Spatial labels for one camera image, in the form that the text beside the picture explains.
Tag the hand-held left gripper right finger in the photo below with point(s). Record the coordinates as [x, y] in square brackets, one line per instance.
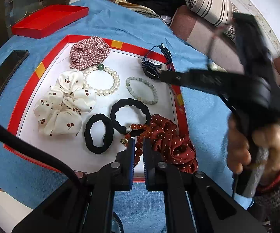
[147, 165]

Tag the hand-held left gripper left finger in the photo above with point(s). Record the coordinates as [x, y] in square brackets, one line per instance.
[130, 165]

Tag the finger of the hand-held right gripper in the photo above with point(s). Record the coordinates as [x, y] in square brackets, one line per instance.
[193, 79]
[251, 41]

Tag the red polka dot scrunchie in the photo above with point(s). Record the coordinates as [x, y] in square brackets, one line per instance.
[169, 140]

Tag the red box with white lining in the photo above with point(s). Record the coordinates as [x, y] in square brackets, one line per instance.
[103, 106]

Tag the white cherry print scrunchie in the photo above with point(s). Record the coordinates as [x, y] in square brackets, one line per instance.
[64, 106]

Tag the red plaid scrunchie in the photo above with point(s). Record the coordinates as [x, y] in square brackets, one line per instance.
[89, 53]

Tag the person's right hand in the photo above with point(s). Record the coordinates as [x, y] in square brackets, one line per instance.
[273, 145]

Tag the blue blanket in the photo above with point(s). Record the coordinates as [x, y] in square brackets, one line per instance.
[203, 116]

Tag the pink sofa cushion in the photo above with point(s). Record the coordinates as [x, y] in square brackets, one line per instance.
[198, 34]

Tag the striped floral pillow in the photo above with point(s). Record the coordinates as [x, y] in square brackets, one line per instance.
[210, 2]

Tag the clear plastic wrapper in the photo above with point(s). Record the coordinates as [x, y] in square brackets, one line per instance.
[166, 19]

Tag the beige patterned scarf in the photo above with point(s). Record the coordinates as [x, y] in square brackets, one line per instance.
[137, 8]

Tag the black smartphone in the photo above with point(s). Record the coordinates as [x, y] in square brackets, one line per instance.
[4, 77]

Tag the red box lid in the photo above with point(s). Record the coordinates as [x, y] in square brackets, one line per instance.
[50, 19]

